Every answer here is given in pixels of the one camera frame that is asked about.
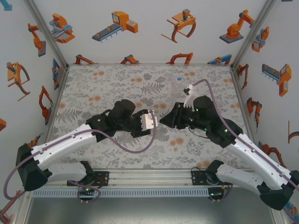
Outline clear unlabelled plastic bottle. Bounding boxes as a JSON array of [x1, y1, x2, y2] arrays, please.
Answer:
[[171, 79, 185, 100]]

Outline floral patterned tablecloth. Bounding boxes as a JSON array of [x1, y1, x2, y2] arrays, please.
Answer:
[[50, 64, 262, 170]]

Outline small controller board green light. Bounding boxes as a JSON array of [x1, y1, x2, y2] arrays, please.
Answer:
[[208, 190, 225, 199], [78, 186, 97, 198]]

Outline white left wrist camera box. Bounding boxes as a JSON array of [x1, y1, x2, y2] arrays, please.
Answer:
[[140, 112, 157, 131]]

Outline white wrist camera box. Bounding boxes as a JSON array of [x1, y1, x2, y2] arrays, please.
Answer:
[[183, 84, 198, 108], [140, 112, 157, 131]]

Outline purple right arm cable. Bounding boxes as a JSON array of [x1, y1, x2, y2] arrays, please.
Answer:
[[192, 78, 299, 191]]

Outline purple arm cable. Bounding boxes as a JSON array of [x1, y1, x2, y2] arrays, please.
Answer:
[[3, 110, 157, 201], [192, 78, 299, 191]]

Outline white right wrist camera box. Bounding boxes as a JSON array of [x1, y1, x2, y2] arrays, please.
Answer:
[[183, 84, 198, 108]]

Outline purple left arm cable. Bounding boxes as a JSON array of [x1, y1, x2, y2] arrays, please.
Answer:
[[3, 110, 157, 201]]

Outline thin black wire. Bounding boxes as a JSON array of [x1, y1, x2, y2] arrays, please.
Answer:
[[188, 127, 209, 139]]

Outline aluminium frame bar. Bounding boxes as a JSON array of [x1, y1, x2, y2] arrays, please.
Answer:
[[230, 0, 278, 70], [13, 66, 70, 224], [23, 0, 70, 70], [230, 66, 292, 224]]

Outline wide aluminium extrusion rail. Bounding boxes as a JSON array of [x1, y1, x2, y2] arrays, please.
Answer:
[[50, 168, 257, 189]]

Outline grey slotted cable duct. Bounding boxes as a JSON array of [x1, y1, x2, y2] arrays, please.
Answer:
[[31, 188, 210, 198]]

